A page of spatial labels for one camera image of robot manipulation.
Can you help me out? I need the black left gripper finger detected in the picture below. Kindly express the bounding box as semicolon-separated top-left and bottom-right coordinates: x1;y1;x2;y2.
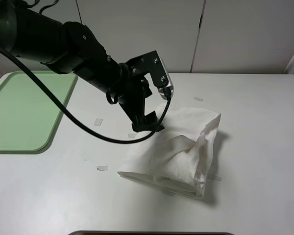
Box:
132;115;149;133
146;111;165;131

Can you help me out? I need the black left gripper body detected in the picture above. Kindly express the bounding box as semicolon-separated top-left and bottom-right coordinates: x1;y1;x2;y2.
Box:
105;71;152;122

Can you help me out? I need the white short sleeve t-shirt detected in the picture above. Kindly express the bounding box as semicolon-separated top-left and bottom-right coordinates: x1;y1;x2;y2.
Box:
118;106;221;200

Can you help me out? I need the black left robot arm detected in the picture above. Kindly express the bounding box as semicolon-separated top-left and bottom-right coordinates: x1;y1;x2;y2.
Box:
0;0;169;132

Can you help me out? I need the light green plastic tray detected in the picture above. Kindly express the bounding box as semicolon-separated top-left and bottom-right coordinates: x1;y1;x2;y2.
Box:
0;71;63;154

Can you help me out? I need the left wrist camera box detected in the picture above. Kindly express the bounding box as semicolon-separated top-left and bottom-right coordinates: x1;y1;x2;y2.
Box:
124;50;174;100

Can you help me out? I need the black left camera cable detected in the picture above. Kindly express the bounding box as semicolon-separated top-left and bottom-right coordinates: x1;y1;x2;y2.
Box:
0;43;172;145

